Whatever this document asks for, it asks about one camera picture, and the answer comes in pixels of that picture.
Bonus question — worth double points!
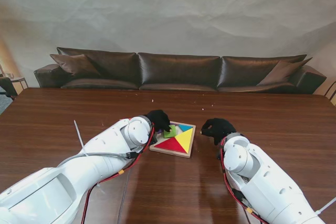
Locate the brown leather sofa pillow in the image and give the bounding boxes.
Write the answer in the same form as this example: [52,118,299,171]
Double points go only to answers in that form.
[49,54,103,79]
[256,57,313,87]

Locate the large red tangram triangle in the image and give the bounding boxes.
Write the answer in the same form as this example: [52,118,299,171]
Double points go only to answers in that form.
[155,137,188,155]

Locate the red black left arm cables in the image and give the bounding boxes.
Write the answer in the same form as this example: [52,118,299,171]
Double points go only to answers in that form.
[80,123,156,224]

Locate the dark brown leather sofa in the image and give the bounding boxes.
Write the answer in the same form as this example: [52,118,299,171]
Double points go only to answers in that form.
[33,47,327,95]

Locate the green tangram square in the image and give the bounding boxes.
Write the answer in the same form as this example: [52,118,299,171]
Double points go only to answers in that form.
[163,125,177,139]

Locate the square wooden tangram tray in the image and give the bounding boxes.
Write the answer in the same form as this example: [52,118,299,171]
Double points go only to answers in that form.
[149,120,197,159]

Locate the white cable tie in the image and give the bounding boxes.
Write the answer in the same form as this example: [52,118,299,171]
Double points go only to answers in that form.
[316,197,336,216]
[73,120,89,157]

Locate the large yellow tangram triangle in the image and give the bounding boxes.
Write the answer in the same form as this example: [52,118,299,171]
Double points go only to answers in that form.
[175,129,194,154]

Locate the small side table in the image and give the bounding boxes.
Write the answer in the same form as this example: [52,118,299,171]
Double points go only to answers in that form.
[4,73,29,96]

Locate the red black arm cables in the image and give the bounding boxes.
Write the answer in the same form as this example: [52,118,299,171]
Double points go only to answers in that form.
[218,137,266,224]
[80,123,156,224]

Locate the red black right arm cables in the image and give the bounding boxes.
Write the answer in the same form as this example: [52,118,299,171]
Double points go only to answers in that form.
[218,137,266,224]

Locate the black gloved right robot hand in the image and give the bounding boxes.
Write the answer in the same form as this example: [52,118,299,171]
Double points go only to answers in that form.
[200,118,237,146]

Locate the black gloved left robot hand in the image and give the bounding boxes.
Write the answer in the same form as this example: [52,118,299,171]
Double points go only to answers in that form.
[145,110,172,133]

